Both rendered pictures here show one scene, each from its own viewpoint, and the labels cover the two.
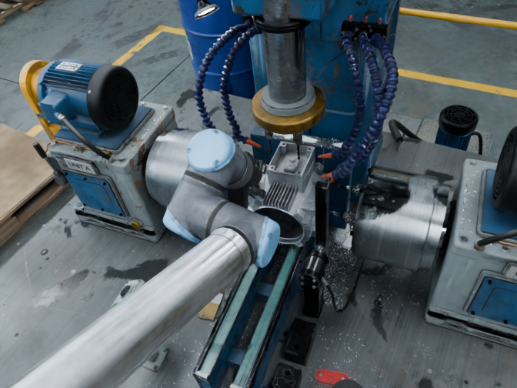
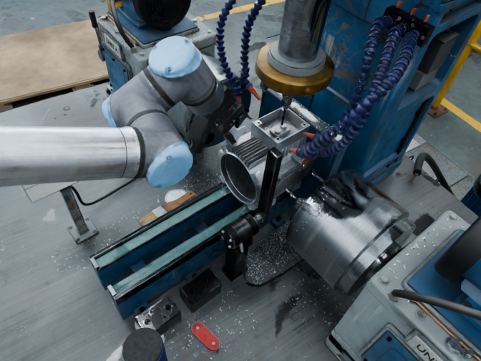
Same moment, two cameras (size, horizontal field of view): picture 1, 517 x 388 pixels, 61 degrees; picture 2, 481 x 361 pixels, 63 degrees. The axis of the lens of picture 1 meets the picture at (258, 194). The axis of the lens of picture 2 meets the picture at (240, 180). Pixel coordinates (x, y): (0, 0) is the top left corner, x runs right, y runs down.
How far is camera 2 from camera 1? 0.31 m
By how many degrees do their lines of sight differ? 12
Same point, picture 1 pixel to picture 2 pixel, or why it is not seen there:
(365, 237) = (300, 228)
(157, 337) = not seen: outside the picture
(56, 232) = (85, 98)
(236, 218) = (153, 127)
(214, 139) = (180, 48)
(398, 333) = (292, 337)
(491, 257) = (401, 314)
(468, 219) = (404, 264)
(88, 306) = not seen: hidden behind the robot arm
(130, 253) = not seen: hidden behind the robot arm
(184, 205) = (123, 96)
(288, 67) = (299, 18)
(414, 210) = (357, 227)
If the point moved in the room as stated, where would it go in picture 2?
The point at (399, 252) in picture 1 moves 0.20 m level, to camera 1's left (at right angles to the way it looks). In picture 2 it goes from (323, 261) to (240, 228)
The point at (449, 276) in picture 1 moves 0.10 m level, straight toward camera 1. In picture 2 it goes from (357, 311) to (319, 332)
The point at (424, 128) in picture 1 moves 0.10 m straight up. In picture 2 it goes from (464, 184) to (474, 170)
